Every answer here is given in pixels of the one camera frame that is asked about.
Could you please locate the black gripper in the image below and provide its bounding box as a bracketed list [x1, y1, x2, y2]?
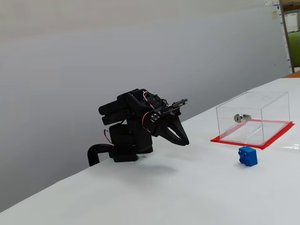
[147, 106, 190, 147]

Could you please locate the blue lego brick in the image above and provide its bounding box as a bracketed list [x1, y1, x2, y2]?
[238, 146, 258, 167]

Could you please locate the transparent acrylic box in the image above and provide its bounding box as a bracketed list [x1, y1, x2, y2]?
[215, 91, 291, 146]

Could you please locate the white box on shelf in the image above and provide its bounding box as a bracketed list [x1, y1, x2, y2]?
[285, 13, 299, 33]

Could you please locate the silver key lock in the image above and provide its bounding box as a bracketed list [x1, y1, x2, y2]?
[233, 113, 252, 123]

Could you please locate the black table clamp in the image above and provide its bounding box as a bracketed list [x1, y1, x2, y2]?
[87, 143, 116, 167]

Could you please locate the green panel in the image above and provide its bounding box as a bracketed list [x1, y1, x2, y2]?
[287, 31, 300, 69]

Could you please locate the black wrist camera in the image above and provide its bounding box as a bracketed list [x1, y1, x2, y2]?
[161, 98, 189, 116]

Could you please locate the red white wrist servo wire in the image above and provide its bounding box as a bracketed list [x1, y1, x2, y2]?
[142, 90, 156, 132]

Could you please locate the grey metal shelf frame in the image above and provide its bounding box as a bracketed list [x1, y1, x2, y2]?
[278, 0, 300, 74]

